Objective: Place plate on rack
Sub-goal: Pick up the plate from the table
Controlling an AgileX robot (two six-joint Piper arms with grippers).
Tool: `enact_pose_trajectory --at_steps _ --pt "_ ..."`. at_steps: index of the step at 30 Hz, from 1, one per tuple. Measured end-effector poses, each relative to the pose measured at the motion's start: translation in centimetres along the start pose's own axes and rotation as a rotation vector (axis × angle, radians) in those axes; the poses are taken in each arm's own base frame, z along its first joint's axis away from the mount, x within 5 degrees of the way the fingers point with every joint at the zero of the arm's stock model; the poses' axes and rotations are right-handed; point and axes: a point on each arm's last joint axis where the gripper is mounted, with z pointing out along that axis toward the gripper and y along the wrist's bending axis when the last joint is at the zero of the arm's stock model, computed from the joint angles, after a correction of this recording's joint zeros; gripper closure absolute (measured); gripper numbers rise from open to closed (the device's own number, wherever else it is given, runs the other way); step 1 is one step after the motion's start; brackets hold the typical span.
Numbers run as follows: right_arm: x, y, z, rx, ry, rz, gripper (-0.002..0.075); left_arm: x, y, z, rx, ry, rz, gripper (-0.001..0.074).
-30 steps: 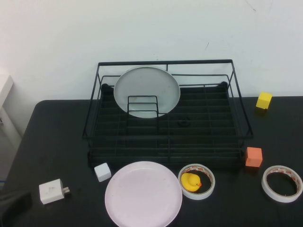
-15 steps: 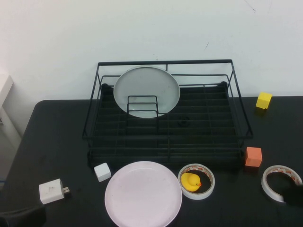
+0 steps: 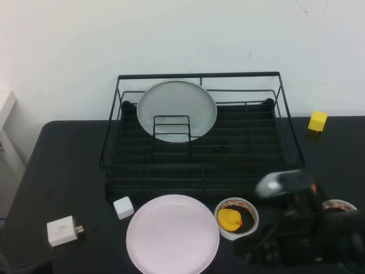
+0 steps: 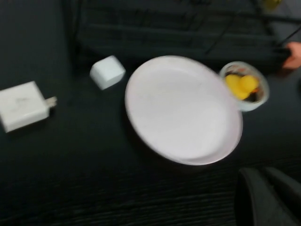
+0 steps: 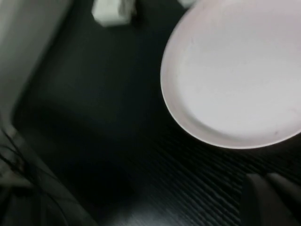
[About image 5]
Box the white power adapter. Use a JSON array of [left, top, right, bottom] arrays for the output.
[[91, 0, 137, 28]]

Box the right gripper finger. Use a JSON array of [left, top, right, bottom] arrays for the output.
[[241, 172, 301, 226]]

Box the pink round plate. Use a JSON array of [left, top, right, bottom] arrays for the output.
[[160, 0, 301, 150]]

